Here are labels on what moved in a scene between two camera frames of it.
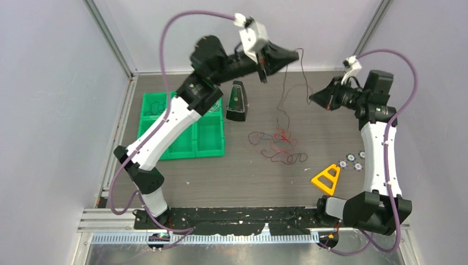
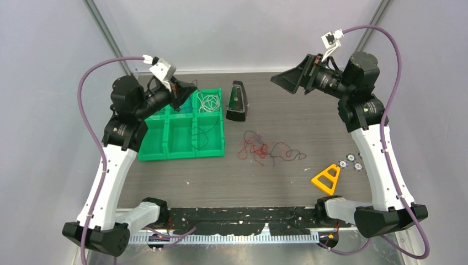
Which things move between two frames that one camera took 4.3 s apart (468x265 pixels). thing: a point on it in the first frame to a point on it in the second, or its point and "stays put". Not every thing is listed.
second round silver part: (350, 157) stays put
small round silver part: (342, 163) stays put
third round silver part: (357, 167) stays put
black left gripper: (272, 58) to (181, 90)
